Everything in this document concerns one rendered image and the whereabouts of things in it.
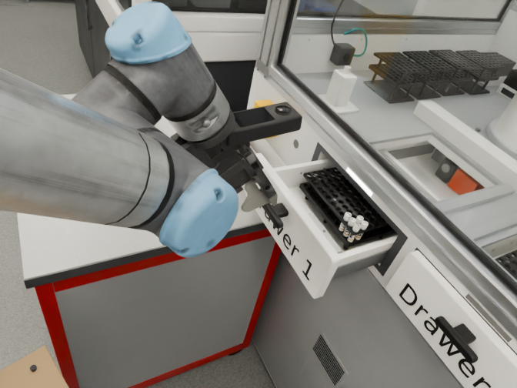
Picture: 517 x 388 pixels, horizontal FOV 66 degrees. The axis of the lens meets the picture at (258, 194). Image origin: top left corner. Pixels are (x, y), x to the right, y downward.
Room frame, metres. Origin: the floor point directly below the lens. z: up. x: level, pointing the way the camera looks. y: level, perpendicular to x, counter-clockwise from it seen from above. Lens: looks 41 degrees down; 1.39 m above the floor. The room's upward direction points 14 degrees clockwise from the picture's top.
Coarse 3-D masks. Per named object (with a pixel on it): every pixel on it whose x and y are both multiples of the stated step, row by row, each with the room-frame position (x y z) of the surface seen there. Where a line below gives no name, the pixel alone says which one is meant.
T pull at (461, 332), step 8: (440, 320) 0.38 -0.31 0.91; (440, 328) 0.37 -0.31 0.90; (448, 328) 0.36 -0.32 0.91; (456, 328) 0.37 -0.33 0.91; (464, 328) 0.37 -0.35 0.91; (448, 336) 0.36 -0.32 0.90; (456, 336) 0.35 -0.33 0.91; (464, 336) 0.36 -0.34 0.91; (472, 336) 0.36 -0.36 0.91; (456, 344) 0.35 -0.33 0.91; (464, 344) 0.34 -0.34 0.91; (464, 352) 0.33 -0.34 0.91; (472, 352) 0.33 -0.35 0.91; (472, 360) 0.32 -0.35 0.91
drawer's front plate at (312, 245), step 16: (272, 176) 0.60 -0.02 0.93; (288, 192) 0.56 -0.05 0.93; (288, 208) 0.54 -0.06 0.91; (272, 224) 0.56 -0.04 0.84; (288, 224) 0.52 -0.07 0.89; (304, 224) 0.49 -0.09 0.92; (288, 240) 0.51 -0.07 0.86; (304, 240) 0.48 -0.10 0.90; (320, 240) 0.46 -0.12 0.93; (288, 256) 0.50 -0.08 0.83; (304, 256) 0.47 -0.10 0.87; (320, 256) 0.45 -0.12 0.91; (336, 256) 0.44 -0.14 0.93; (320, 272) 0.44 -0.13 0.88; (320, 288) 0.42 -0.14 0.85
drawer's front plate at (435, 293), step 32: (416, 256) 0.48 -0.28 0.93; (416, 288) 0.45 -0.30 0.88; (448, 288) 0.43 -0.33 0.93; (416, 320) 0.43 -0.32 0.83; (448, 320) 0.40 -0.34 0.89; (480, 320) 0.38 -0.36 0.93; (480, 352) 0.35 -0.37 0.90; (512, 352) 0.34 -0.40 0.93; (480, 384) 0.32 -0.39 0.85; (512, 384) 0.31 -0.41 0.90
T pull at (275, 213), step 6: (270, 204) 0.54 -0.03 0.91; (282, 204) 0.55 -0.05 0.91; (270, 210) 0.52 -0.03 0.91; (276, 210) 0.52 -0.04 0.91; (282, 210) 0.53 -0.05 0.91; (270, 216) 0.51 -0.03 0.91; (276, 216) 0.51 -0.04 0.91; (282, 216) 0.52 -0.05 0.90; (276, 222) 0.50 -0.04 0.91; (282, 222) 0.50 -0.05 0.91
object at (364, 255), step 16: (320, 160) 0.74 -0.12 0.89; (288, 176) 0.68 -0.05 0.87; (304, 208) 0.64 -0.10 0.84; (336, 240) 0.56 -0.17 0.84; (384, 240) 0.54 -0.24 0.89; (352, 256) 0.48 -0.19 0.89; (368, 256) 0.51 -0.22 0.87; (384, 256) 0.53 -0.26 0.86; (336, 272) 0.46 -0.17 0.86; (352, 272) 0.49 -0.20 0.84
